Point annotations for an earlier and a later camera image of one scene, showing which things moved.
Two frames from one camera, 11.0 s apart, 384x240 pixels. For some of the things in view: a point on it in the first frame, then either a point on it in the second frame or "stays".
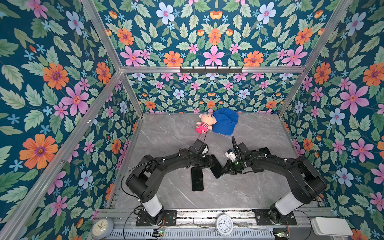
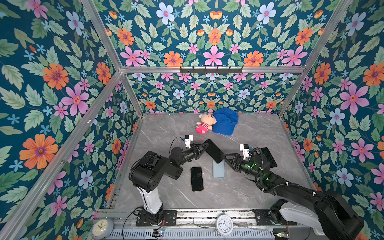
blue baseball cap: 226,119 stays
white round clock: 224,224 stays
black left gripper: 209,164 to 194,151
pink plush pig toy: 207,120 stays
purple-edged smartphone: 197,179 stays
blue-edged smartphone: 217,169 to 213,151
